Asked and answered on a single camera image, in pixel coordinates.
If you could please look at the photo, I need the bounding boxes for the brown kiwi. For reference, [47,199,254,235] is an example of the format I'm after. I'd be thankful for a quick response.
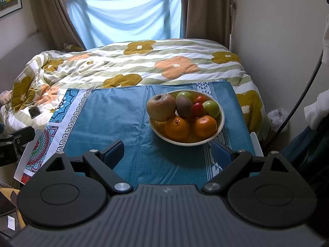
[176,96,193,119]

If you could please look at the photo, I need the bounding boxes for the black phone on bed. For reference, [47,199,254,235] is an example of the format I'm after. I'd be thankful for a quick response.
[28,106,41,119]

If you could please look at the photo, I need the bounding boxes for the floral striped duvet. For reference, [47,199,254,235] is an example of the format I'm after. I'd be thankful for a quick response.
[1,38,270,140]

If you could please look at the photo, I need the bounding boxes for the green apple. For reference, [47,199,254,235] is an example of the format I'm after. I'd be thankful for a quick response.
[176,91,192,101]
[202,100,220,119]

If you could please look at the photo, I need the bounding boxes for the orange front left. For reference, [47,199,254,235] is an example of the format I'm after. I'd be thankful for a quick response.
[164,116,190,142]

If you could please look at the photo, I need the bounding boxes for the white plastic bag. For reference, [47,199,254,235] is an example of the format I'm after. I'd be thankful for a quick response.
[268,108,288,132]

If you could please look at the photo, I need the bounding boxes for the orange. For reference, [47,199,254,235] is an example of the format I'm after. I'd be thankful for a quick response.
[193,115,218,139]
[164,116,190,142]

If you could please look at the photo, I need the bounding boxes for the brown curtain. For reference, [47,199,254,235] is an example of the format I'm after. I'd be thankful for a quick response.
[30,0,85,50]
[181,0,231,48]

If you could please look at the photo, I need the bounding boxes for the orange front right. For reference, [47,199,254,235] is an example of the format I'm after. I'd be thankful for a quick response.
[193,115,218,139]

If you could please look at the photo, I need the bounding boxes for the black cable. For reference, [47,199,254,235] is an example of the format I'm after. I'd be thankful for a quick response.
[274,50,324,134]

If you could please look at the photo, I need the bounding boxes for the brown right curtain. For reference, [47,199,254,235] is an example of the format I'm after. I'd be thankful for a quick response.
[181,0,231,48]

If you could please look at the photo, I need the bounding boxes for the cream bowl with yellow print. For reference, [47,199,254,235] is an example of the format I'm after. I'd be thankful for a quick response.
[149,90,225,147]

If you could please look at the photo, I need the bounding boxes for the large tan apple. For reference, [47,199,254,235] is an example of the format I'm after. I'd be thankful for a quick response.
[146,94,176,122]

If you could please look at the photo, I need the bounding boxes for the brown left curtain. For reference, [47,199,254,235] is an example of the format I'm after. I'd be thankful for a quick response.
[30,0,85,50]

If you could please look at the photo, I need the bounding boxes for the blue patterned tablecloth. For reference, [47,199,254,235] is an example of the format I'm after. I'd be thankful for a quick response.
[15,80,254,186]

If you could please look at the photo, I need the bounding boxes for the small tangerine back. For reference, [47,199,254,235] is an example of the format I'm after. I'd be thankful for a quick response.
[194,95,207,104]

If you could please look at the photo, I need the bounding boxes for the red cherry tomato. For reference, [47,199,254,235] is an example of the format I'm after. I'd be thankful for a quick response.
[192,103,204,118]

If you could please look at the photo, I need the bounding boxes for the light blue window cloth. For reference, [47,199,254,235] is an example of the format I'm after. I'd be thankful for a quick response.
[68,0,183,49]

